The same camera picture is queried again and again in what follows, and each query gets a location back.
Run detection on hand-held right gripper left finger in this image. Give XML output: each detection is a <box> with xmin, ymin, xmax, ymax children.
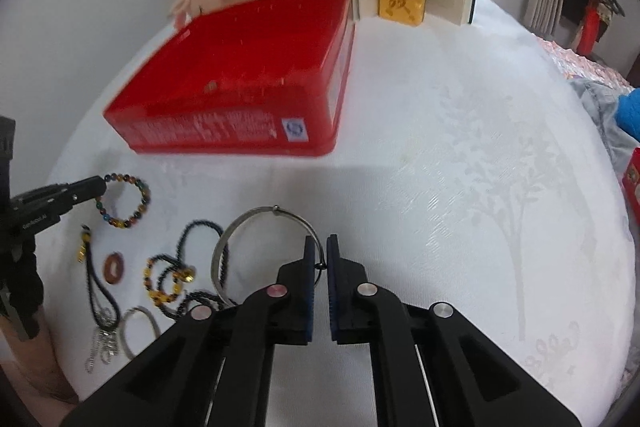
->
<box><xmin>62</xmin><ymin>237</ymin><xmax>317</xmax><ymax>427</ymax></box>

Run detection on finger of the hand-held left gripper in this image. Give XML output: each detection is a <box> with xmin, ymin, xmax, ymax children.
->
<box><xmin>12</xmin><ymin>176</ymin><xmax>107</xmax><ymax>235</ymax></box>

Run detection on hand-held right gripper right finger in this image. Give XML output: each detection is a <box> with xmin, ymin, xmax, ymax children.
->
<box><xmin>326</xmin><ymin>234</ymin><xmax>583</xmax><ymax>427</ymax></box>

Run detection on multicoloured bead bracelet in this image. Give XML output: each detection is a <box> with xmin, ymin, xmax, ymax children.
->
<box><xmin>95</xmin><ymin>174</ymin><xmax>152</xmax><ymax>232</ymax></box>

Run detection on wide silver bangle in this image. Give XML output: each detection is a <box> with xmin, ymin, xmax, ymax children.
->
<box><xmin>212</xmin><ymin>205</ymin><xmax>328</xmax><ymax>308</ymax></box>

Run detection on brown ring pendant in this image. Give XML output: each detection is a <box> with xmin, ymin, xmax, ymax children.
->
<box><xmin>103</xmin><ymin>252</ymin><xmax>126</xmax><ymax>285</ymax></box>

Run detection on brown bead bracelets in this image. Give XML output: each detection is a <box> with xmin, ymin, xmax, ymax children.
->
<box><xmin>175</xmin><ymin>221</ymin><xmax>236</xmax><ymax>319</ymax></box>

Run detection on amber and black bead bracelet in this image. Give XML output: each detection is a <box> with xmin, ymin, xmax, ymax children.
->
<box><xmin>145</xmin><ymin>254</ymin><xmax>196</xmax><ymax>308</ymax></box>

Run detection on thin silver bangle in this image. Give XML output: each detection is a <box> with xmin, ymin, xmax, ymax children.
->
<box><xmin>120</xmin><ymin>306</ymin><xmax>162</xmax><ymax>360</ymax></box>

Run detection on red plastic box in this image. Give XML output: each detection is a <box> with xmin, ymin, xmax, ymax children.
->
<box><xmin>102</xmin><ymin>0</ymin><xmax>357</xmax><ymax>156</ymax></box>

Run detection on person's left forearm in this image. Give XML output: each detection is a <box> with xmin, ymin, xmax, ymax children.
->
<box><xmin>0</xmin><ymin>312</ymin><xmax>81</xmax><ymax>408</ymax></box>

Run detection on person's left hand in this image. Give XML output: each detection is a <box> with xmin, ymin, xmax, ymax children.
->
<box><xmin>0</xmin><ymin>252</ymin><xmax>47</xmax><ymax>342</ymax></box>

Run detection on small red carton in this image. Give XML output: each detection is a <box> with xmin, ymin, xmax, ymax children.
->
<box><xmin>621</xmin><ymin>147</ymin><xmax>640</xmax><ymax>225</ymax></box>

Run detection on grey cloth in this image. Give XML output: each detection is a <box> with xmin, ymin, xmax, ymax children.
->
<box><xmin>570</xmin><ymin>74</ymin><xmax>640</xmax><ymax>172</ymax></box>

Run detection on pink floral bedding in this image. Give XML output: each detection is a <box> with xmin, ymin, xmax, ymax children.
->
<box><xmin>537</xmin><ymin>34</ymin><xmax>640</xmax><ymax>84</ymax></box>

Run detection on blue cloth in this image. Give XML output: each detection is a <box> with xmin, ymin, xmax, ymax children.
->
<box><xmin>616</xmin><ymin>88</ymin><xmax>640</xmax><ymax>142</ymax></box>

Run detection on red hanging bag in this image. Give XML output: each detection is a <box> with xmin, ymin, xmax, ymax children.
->
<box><xmin>575</xmin><ymin>0</ymin><xmax>608</xmax><ymax>58</ymax></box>

